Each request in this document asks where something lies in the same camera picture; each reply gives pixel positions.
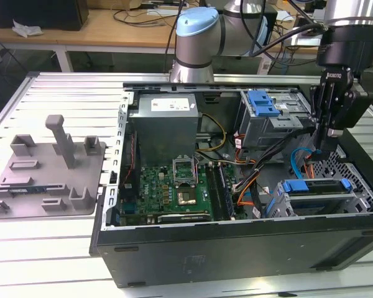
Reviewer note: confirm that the grey metal disk bay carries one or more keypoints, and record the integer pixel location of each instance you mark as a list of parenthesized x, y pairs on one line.
[(352, 203)]

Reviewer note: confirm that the crumpled white paper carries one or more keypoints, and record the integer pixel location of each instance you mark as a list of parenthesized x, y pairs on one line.
[(26, 28)]

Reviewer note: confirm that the black open PC case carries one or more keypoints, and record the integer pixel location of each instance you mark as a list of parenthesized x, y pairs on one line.
[(236, 254)]

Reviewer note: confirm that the blue plastic drive latch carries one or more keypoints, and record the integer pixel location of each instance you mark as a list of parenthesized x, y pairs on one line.
[(261, 102)]

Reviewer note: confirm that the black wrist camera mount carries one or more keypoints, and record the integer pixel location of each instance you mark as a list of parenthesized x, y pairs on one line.
[(359, 108)]

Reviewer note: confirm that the hard disk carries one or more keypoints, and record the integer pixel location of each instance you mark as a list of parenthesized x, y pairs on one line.
[(295, 185)]

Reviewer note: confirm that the grey metal drive cage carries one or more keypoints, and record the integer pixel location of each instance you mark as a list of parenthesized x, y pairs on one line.
[(267, 130)]

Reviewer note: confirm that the CPU socket with gold contacts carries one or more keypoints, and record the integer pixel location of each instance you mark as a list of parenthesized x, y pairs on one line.
[(186, 198)]

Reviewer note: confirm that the grey power supply unit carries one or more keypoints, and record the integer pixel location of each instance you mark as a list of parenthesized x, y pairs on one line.
[(164, 130)]

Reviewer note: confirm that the black graphics card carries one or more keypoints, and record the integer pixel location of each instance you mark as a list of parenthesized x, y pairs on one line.
[(183, 218)]

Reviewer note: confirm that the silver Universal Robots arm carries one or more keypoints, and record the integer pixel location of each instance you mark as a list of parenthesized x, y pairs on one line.
[(199, 40)]

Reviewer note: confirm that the grey plastic parts rack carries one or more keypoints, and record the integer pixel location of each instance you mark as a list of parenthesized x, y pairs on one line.
[(49, 174)]

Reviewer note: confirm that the wooden desk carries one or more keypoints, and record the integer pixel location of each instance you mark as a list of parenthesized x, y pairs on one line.
[(96, 37)]

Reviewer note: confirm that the green motherboard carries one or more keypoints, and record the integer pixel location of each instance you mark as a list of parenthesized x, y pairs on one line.
[(155, 189)]

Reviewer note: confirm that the large black box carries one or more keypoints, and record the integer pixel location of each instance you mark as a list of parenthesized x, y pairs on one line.
[(34, 15)]

